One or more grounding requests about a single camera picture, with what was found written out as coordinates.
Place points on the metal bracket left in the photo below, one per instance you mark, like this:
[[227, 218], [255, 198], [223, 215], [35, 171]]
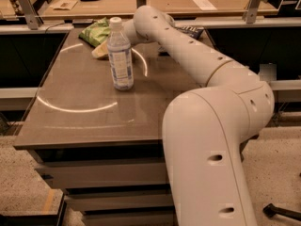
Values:
[[32, 18]]

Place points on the clear plastic water bottle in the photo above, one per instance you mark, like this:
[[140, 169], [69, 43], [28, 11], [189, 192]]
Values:
[[120, 55]]

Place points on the grey drawer cabinet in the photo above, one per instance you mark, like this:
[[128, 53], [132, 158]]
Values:
[[103, 145]]

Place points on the blue chip bag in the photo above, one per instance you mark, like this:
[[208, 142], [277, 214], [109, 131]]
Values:
[[190, 31]]

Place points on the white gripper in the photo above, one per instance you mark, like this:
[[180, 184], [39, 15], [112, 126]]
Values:
[[101, 53]]

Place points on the white paper sheet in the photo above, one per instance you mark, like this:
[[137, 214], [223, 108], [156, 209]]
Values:
[[205, 5]]

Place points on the black chair base leg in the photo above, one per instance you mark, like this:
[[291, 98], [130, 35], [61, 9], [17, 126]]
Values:
[[270, 210]]

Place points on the green rice chip bag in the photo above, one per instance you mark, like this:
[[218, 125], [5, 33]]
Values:
[[96, 33]]

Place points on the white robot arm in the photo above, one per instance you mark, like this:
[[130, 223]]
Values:
[[204, 128]]

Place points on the printed paper card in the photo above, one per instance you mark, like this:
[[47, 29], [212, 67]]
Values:
[[64, 5]]

